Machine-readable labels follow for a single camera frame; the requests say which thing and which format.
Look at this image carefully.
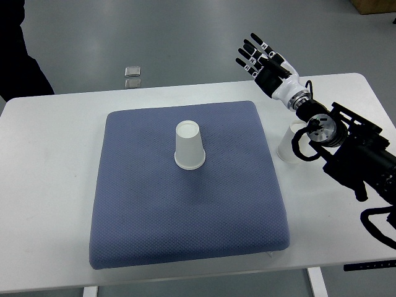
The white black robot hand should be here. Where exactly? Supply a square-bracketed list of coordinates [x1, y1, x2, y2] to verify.
[235, 33, 310, 110]

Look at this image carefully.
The white paper cup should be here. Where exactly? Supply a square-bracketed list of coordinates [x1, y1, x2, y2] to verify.
[277, 120, 306, 164]
[174, 120, 206, 170]

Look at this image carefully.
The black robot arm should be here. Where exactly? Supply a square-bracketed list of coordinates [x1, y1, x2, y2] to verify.
[236, 33, 395, 205]

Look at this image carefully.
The brown cardboard box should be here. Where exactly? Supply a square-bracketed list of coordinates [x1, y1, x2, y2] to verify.
[351, 0, 395, 15]

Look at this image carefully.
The white paper cup on mat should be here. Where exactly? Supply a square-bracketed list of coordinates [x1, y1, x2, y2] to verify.
[174, 120, 206, 170]

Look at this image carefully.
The upper silver floor plate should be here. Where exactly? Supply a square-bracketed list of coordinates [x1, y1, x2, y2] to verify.
[124, 66, 141, 77]

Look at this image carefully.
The silver floor plate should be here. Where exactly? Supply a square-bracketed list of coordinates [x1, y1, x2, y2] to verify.
[124, 66, 141, 77]
[124, 78, 141, 89]

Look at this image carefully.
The lower silver floor plate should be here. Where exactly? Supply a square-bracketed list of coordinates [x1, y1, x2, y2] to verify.
[124, 78, 141, 89]

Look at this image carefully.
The blue textured cushion mat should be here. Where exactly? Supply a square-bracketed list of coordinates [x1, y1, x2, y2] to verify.
[89, 101, 290, 269]

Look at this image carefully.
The right white table leg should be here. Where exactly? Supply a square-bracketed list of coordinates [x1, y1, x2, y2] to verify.
[306, 267, 329, 297]

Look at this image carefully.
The white table leg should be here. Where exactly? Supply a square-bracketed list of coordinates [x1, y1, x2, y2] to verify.
[82, 286, 98, 297]
[306, 267, 329, 297]

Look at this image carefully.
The black table control panel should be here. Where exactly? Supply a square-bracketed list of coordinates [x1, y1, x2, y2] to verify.
[343, 260, 396, 272]

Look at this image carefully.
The dark clothed person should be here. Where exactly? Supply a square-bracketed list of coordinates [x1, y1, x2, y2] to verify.
[1, 1, 54, 102]

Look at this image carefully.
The left white table leg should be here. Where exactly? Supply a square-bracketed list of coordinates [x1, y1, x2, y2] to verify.
[82, 286, 98, 297]

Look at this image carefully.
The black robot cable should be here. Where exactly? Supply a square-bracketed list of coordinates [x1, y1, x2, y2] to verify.
[360, 207, 396, 248]

